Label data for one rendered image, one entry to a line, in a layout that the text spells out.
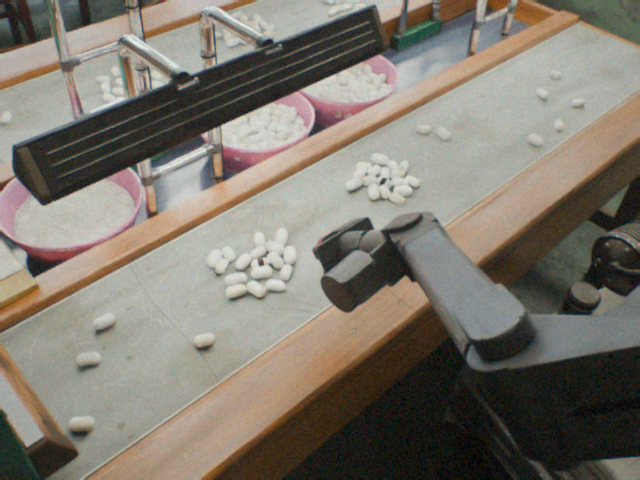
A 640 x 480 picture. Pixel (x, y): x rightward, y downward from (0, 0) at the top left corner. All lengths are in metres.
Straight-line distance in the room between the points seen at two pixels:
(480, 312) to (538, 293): 1.81
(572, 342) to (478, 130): 1.17
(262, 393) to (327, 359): 0.11
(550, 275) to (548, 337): 1.91
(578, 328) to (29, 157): 0.64
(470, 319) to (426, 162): 0.99
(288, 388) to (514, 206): 0.60
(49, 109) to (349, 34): 0.78
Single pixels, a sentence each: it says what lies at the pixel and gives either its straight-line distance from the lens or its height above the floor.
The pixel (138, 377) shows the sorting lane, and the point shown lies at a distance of 1.03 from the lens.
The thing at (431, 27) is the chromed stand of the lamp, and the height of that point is 0.70.
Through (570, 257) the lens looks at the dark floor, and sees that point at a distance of 2.42.
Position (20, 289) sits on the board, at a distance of 1.14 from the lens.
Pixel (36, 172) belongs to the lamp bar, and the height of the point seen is 1.08.
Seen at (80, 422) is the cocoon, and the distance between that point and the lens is 0.98.
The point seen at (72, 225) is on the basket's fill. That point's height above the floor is 0.74.
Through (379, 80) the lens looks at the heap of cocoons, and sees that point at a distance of 1.66.
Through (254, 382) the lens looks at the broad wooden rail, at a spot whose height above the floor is 0.76.
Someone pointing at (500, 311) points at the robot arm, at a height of 1.26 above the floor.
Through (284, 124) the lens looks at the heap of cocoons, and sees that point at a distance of 1.48.
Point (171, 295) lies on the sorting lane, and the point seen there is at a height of 0.74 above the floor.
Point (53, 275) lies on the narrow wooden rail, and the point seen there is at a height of 0.76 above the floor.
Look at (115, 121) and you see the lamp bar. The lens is 0.88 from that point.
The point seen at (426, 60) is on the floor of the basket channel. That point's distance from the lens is 1.93.
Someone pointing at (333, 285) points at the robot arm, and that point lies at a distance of 0.81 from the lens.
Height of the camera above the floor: 1.58
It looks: 44 degrees down
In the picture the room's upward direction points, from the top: 4 degrees clockwise
